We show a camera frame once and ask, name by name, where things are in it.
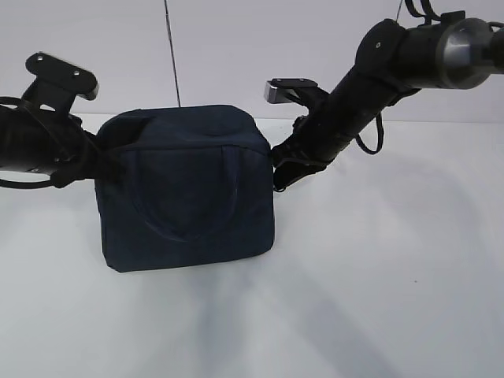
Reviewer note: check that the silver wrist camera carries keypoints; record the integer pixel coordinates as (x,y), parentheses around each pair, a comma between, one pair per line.
(301,91)
(57,83)

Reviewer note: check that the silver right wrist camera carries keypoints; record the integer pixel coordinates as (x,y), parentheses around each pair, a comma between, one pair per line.
(301,91)

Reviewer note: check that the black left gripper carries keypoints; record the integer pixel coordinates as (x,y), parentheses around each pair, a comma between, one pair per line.
(73,155)

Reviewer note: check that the dark navy lunch bag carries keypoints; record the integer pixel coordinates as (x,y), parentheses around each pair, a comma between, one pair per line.
(196,188)

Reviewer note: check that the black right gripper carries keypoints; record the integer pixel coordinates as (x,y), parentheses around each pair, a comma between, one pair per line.
(310,148)

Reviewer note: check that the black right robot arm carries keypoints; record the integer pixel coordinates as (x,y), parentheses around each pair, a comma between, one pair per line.
(391,63)

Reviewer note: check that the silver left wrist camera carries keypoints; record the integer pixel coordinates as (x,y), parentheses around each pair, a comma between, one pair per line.
(57,83)

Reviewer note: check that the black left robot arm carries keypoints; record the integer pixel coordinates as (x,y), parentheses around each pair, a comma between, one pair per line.
(43,141)

